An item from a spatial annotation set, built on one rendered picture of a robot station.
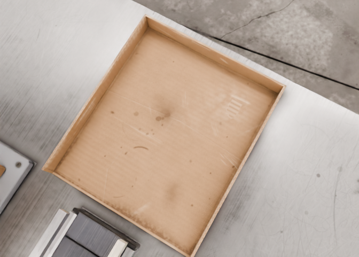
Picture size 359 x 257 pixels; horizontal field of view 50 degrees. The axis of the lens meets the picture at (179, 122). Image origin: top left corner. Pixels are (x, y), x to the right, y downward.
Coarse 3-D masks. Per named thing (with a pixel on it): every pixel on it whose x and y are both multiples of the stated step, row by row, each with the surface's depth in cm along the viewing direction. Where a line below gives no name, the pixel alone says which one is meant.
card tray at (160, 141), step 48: (144, 48) 66; (192, 48) 65; (96, 96) 61; (144, 96) 64; (192, 96) 63; (240, 96) 63; (96, 144) 62; (144, 144) 61; (192, 144) 61; (240, 144) 61; (96, 192) 60; (144, 192) 59; (192, 192) 59; (192, 240) 57
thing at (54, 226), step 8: (56, 216) 46; (64, 216) 46; (56, 224) 46; (48, 232) 46; (56, 232) 47; (40, 240) 46; (48, 240) 46; (40, 248) 46; (32, 256) 45; (40, 256) 46
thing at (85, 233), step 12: (84, 216) 54; (72, 228) 54; (84, 228) 54; (96, 228) 54; (72, 240) 54; (84, 240) 54; (96, 240) 53; (108, 240) 53; (60, 252) 53; (72, 252) 53; (84, 252) 53; (96, 252) 53; (108, 252) 53
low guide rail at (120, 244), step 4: (120, 240) 50; (116, 244) 50; (120, 244) 50; (124, 244) 50; (112, 248) 50; (116, 248) 50; (120, 248) 50; (112, 252) 50; (116, 252) 50; (120, 252) 50; (108, 256) 50; (112, 256) 50; (116, 256) 49
